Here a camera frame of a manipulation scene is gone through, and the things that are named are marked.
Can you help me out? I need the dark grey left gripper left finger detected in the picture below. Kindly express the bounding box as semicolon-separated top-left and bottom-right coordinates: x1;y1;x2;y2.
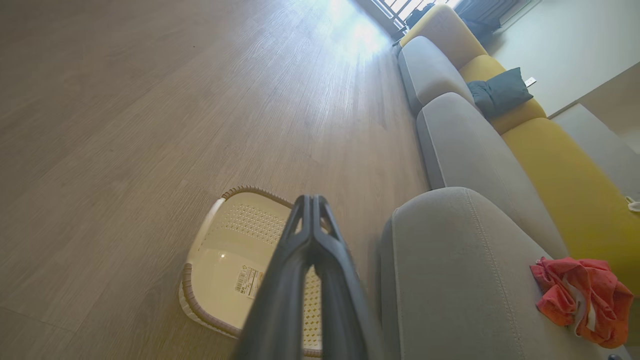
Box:
233;194;314;360

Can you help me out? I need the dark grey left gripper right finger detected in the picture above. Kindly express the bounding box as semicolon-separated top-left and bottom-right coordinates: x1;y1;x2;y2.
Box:
313;195;385;360

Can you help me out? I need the plain red garment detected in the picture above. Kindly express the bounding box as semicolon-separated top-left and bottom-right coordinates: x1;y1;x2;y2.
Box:
529;256;609;301

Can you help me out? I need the red garment with white stripes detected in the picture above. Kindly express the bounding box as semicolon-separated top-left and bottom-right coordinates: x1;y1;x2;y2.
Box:
536;270;635;350

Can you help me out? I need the grey sofa seat cushion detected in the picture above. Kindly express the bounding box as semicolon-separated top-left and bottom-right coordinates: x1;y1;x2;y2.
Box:
379;187;628;360
416;92;569;260
398;35;477;117

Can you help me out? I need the white barcode sticker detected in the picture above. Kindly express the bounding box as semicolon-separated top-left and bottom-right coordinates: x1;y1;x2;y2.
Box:
234;264;264;300

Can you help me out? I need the white woven laundry basket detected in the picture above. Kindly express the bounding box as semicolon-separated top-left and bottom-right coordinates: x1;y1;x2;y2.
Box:
178;185;324;359

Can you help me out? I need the dark teal throw pillow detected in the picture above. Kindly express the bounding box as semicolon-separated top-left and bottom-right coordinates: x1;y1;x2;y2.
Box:
466;67;534;120

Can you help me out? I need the black bag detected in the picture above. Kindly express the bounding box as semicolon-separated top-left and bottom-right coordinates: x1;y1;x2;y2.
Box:
404;2;437;29

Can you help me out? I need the large window with railing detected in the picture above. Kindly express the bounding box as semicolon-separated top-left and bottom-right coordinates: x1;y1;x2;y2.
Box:
371;0;453;24

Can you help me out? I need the dark grey curtain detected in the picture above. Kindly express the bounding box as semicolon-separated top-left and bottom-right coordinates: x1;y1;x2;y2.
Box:
454;0;519;40

